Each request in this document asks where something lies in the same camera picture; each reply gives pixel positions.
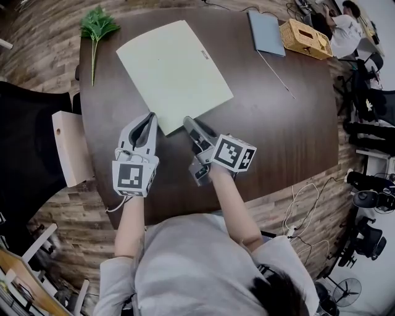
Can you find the white table frame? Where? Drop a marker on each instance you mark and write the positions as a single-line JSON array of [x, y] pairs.
[[40, 242]]

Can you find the light wooden box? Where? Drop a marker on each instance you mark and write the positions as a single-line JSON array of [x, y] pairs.
[[71, 148]]

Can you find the green leaf sprig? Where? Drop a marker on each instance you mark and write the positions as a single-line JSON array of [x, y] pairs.
[[97, 23]]

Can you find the woven yellow tissue box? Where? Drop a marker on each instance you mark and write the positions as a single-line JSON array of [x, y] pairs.
[[290, 34]]

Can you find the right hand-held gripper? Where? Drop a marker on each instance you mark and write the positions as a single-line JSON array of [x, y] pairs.
[[231, 151]]

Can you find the light wooden desk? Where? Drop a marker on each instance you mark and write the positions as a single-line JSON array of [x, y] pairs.
[[31, 287]]

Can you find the black standing fan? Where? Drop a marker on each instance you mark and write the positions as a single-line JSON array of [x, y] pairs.
[[347, 291]]

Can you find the white power strip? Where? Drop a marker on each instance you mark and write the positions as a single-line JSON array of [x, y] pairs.
[[290, 230]]

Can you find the thin white stick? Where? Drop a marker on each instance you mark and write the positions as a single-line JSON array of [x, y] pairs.
[[276, 75]]

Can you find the person's left forearm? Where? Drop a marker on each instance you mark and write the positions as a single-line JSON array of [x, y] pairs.
[[129, 228]]

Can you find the black mesh office chair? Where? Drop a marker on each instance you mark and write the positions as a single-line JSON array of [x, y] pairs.
[[24, 139]]

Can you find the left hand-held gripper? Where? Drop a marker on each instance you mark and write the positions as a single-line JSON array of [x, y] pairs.
[[129, 179]]

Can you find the black chair with draped jacket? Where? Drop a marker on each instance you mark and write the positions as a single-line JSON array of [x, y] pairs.
[[364, 89]]

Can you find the person's right forearm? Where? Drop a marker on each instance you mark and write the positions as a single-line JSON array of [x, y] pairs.
[[234, 210]]

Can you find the person's grey t-shirt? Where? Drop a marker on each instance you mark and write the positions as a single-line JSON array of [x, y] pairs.
[[191, 262]]

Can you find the grey-blue notebook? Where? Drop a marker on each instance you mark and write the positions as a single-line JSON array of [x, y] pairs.
[[267, 31]]

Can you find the white table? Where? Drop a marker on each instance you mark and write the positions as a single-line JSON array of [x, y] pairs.
[[375, 154]]

